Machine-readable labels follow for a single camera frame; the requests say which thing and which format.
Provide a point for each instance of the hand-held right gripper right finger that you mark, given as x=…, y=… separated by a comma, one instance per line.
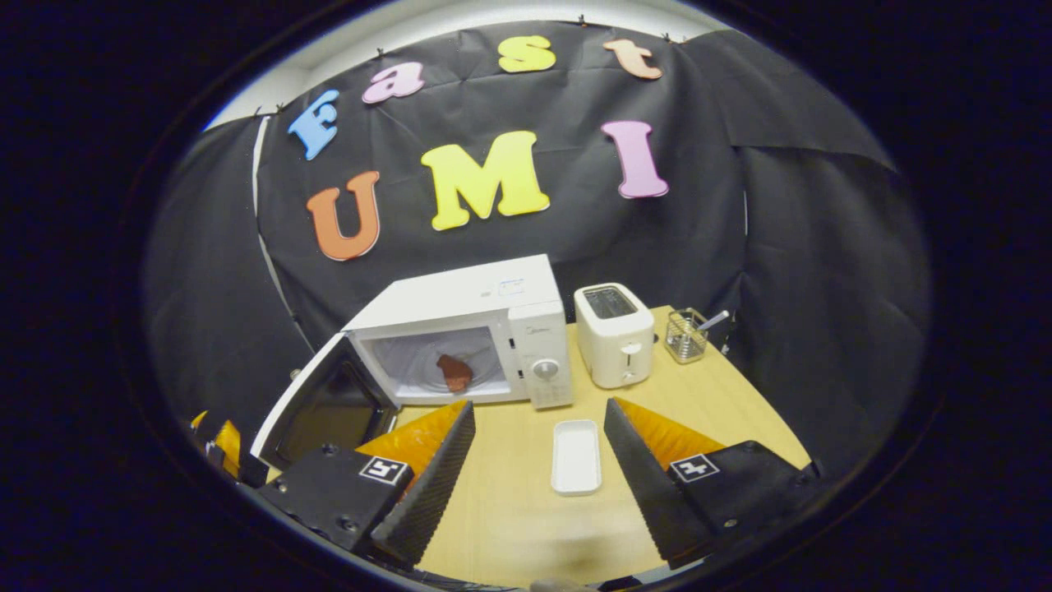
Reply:
x=649, y=493

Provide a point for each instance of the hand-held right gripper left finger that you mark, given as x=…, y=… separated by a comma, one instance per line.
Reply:
x=440, y=485

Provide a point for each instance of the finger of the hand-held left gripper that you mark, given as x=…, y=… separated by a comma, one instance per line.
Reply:
x=199, y=421
x=228, y=448

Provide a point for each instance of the white rectangular tray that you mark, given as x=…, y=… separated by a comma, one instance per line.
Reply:
x=575, y=456

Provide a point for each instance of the red meat slice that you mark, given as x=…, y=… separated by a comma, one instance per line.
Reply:
x=454, y=374

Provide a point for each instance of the white microwave oven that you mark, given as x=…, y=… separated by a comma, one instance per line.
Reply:
x=460, y=292

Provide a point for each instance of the black backdrop cloth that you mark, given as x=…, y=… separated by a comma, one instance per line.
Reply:
x=575, y=222

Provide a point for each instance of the cream toaster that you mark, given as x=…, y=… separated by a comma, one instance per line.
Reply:
x=612, y=349

